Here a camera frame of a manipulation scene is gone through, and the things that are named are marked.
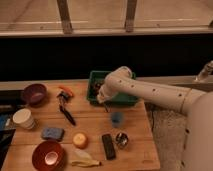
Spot orange carrot toy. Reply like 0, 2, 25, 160
59, 86, 74, 97

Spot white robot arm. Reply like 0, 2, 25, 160
97, 66, 213, 171

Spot black remote control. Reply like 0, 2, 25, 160
102, 134, 116, 160

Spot white paper cup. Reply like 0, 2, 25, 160
13, 108, 35, 130

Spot banana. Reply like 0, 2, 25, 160
70, 149, 101, 167

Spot blue sponge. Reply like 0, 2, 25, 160
41, 127, 64, 141

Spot red bowl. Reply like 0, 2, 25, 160
32, 140, 64, 171

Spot bunch of dark grapes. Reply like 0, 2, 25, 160
92, 81, 104, 95

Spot blue cup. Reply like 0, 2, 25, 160
110, 112, 124, 128

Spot small metal cup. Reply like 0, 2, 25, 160
115, 132, 129, 149

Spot green plastic tray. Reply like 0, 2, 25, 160
87, 70, 138, 106

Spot purple bowl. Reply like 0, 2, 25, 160
21, 83, 47, 105

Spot orange fruit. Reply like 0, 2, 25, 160
73, 133, 88, 149

